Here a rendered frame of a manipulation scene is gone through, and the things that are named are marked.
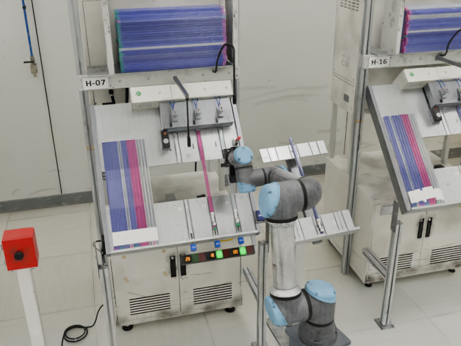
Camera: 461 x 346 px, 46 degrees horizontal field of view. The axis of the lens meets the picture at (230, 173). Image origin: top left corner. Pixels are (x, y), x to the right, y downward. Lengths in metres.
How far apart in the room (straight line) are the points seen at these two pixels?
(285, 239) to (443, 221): 1.65
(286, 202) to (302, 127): 2.78
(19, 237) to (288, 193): 1.24
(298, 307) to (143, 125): 1.14
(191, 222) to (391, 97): 1.30
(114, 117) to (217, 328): 1.28
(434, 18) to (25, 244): 2.27
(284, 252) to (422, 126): 1.38
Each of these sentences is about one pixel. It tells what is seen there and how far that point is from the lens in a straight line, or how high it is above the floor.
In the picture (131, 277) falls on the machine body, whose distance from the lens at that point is 2.89.
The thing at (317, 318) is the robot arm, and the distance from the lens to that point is 2.11.
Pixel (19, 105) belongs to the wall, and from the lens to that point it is 4.23.
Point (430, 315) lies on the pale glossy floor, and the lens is 3.35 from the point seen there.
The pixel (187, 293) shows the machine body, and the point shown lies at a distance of 3.00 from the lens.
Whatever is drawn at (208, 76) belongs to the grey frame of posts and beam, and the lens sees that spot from 2.69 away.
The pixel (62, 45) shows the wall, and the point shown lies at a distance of 4.10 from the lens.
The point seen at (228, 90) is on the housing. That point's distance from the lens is 2.66.
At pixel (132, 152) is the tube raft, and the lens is 2.55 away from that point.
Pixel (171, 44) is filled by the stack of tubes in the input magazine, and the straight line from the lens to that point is 2.59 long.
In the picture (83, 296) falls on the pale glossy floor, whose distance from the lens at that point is 3.44.
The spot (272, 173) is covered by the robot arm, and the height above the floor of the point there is 1.07.
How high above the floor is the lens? 2.01
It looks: 25 degrees down
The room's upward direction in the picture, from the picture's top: 1 degrees counter-clockwise
